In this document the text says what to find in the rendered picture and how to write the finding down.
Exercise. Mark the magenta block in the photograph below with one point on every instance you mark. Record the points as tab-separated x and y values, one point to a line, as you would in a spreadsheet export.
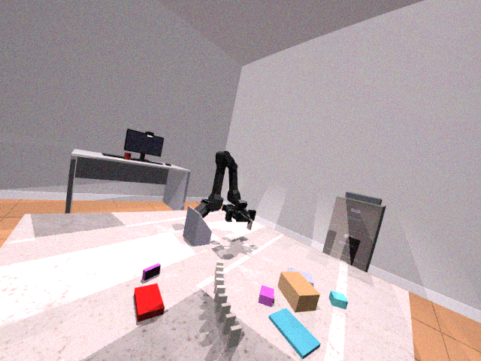
266	296

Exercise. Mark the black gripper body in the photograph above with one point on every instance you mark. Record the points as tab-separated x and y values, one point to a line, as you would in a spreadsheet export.
231	213

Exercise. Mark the small cyan block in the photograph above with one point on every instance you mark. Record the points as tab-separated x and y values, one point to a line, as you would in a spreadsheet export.
338	299

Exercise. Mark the red rectangular block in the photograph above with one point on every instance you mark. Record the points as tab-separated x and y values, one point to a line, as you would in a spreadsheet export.
148	302

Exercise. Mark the small purple rectangular block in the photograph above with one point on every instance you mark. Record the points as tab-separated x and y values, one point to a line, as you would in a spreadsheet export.
151	271

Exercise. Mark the light blue flat block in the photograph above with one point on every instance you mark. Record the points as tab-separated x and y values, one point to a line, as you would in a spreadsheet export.
302	341

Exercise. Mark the orange rectangular block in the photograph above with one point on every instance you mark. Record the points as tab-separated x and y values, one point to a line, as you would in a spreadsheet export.
299	293

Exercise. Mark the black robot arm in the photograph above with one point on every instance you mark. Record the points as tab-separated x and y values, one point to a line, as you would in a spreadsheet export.
214	201

